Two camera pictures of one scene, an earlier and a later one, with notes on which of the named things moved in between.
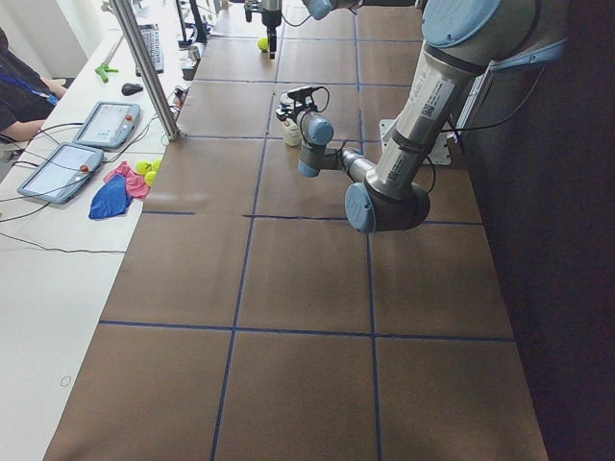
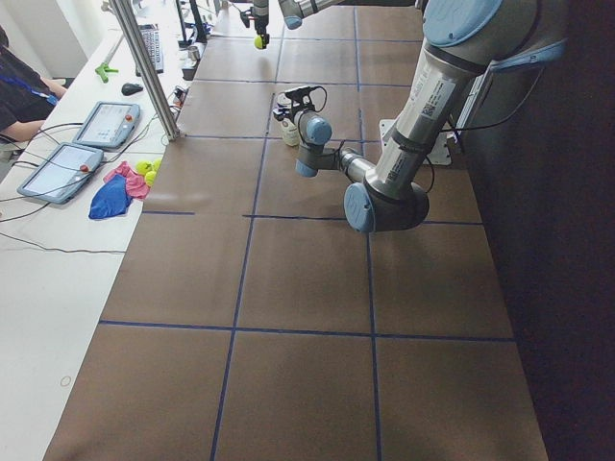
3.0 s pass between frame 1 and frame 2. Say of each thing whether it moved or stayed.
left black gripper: stayed
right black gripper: moved
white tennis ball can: stayed
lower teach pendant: stayed
